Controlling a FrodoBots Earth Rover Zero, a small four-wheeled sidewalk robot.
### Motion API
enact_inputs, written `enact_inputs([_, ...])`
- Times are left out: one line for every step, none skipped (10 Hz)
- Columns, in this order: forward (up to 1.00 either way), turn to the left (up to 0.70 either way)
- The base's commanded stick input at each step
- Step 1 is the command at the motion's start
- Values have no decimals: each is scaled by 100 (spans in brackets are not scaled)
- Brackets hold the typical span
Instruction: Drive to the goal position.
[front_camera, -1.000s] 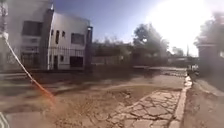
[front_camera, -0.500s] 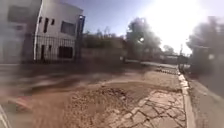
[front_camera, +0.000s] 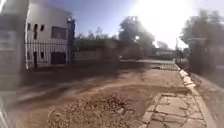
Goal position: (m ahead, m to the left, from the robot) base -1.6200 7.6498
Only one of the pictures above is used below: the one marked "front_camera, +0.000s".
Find brown dirt ground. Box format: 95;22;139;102
0;59;201;128

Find tall dark tree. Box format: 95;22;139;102
118;15;156;60

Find blue pillar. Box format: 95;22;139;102
66;17;77;65

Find pile of dry leaves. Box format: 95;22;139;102
46;93;136;128

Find dark metal railing fence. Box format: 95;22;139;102
24;39;121;70

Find flagstone path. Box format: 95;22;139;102
138;92;208;128

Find pale stone kerb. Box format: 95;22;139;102
174;64;218;128

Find white building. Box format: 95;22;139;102
24;2;73;68

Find dark gate pillar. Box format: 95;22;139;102
187;37;209;75

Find dense dark tree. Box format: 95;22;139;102
179;9;224;48

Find grey paved strip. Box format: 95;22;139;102
191;71;224;128

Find grey wall pillar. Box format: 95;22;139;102
0;0;30;91

